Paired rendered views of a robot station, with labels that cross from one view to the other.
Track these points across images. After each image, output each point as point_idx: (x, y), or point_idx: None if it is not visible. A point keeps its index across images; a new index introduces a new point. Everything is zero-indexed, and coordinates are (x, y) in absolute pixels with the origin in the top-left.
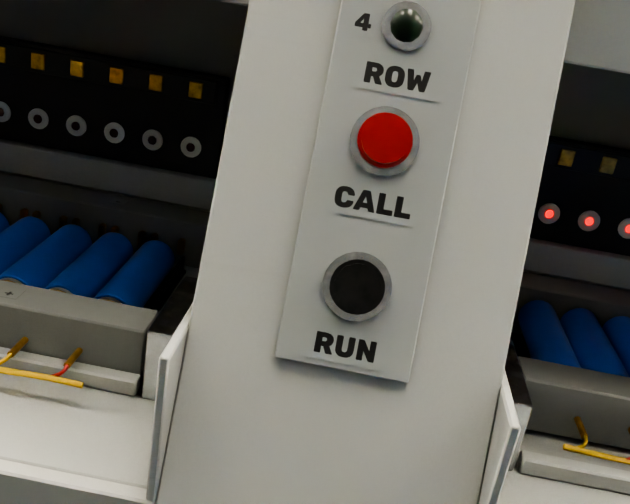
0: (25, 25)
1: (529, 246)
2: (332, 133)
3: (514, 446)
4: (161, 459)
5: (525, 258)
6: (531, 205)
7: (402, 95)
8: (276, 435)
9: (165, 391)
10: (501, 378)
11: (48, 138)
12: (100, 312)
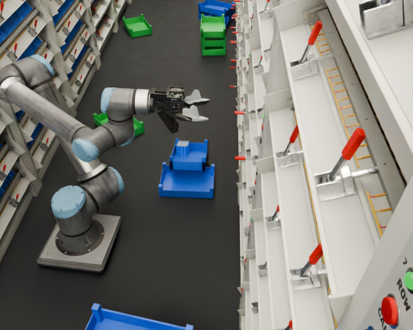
0: None
1: None
2: (255, 178)
3: (250, 212)
4: (252, 194)
5: (257, 200)
6: (257, 196)
7: (256, 179)
8: (254, 199)
9: (249, 189)
10: (255, 208)
11: None
12: None
